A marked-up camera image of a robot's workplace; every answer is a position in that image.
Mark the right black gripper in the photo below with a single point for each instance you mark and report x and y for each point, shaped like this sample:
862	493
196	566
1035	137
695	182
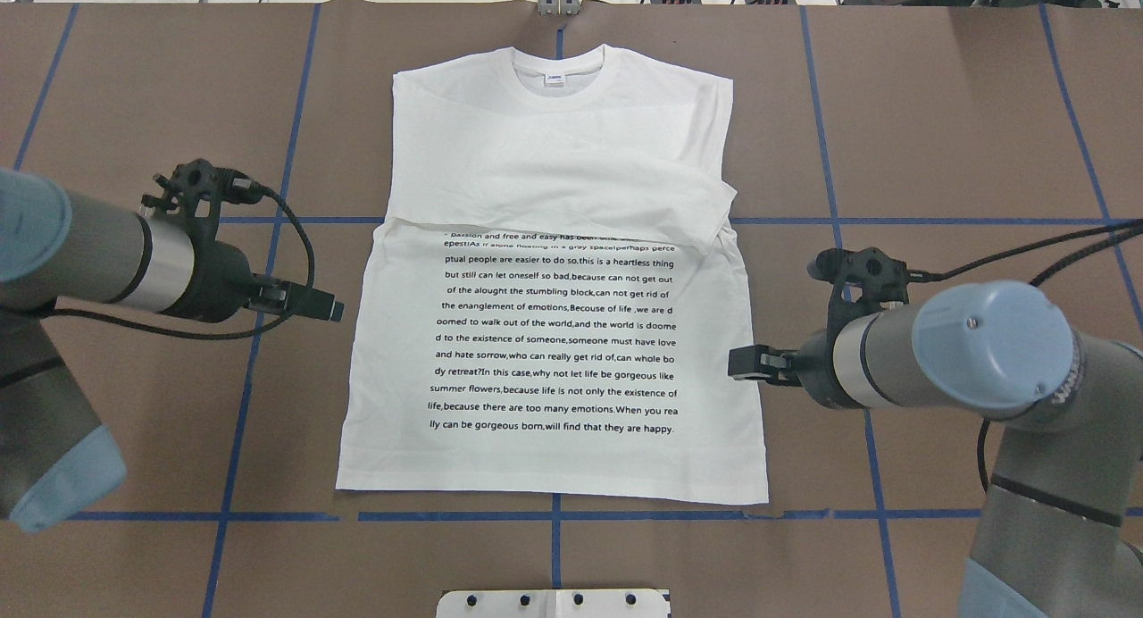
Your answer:
815	373

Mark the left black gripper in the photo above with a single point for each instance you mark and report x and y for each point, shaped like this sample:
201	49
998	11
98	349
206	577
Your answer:
219	282

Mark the white printed t-shirt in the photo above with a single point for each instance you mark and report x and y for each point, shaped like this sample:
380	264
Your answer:
551	298

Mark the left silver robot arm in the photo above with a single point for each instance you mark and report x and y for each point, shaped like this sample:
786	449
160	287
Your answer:
160	269

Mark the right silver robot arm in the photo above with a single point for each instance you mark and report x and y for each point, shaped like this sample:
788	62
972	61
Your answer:
1048	540

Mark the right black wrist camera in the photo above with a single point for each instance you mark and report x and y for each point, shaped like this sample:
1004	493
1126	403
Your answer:
862	282

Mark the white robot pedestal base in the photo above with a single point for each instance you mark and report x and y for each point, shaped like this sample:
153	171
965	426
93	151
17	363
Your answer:
556	603

